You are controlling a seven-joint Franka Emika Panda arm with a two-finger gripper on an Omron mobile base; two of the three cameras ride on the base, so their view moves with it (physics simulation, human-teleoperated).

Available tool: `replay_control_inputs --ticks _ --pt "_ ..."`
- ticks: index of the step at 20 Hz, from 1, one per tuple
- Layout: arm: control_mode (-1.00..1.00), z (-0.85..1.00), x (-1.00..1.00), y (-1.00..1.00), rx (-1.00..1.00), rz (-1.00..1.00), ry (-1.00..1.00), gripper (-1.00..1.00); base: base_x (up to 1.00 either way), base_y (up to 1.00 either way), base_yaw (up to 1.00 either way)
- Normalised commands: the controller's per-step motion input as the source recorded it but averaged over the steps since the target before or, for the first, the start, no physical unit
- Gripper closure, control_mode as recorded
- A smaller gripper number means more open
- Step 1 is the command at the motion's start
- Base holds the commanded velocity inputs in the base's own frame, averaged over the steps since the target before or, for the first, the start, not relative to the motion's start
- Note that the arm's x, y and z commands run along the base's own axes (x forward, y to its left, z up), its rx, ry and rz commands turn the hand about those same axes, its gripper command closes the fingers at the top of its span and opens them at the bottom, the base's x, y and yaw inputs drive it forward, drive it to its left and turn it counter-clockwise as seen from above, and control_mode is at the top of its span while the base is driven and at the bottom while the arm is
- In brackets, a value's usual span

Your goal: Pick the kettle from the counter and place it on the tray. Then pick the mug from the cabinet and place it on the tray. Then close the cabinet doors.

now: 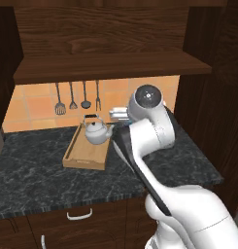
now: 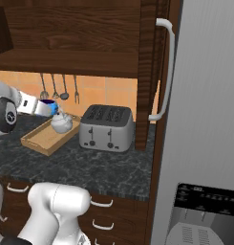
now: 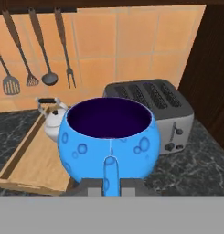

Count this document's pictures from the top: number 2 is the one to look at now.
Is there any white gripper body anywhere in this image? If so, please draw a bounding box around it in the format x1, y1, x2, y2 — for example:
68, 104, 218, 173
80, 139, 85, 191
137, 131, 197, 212
33, 99, 53, 117

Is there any white kettle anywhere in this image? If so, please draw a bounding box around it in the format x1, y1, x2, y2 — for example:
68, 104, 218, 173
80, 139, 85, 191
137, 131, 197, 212
51, 110, 74, 135

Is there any wooden tray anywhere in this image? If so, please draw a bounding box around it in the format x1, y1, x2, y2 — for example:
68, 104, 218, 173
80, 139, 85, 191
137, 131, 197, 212
20, 114, 82, 157

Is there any dark wood cabinet door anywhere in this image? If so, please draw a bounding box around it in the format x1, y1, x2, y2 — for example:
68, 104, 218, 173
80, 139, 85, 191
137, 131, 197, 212
135, 0, 172, 151

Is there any hanging metal ladle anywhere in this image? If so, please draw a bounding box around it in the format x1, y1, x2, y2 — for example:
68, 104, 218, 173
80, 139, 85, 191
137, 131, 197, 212
59, 74, 71, 101

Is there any hanging metal fork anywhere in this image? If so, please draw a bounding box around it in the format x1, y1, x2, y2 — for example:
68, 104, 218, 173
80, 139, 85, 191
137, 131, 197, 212
73, 75, 81, 105

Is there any silver four-slot toaster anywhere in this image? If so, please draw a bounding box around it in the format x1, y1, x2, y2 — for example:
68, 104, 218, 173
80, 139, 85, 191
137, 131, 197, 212
77, 103, 136, 153

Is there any dark wood drawer front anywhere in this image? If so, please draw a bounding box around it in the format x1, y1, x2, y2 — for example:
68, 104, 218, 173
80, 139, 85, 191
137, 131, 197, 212
89, 234, 148, 245
77, 213, 150, 240
0, 179, 37, 202
87, 190, 151, 222

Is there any grey fridge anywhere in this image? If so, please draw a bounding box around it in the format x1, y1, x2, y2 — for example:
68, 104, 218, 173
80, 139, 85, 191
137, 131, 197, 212
150, 0, 234, 245

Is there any dark wood wall cabinet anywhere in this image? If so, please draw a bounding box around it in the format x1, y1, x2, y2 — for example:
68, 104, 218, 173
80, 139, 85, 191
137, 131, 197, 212
0, 0, 142, 79

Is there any white cabinet door handle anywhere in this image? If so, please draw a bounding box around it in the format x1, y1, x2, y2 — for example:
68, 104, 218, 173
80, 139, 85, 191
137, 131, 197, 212
148, 17, 177, 123

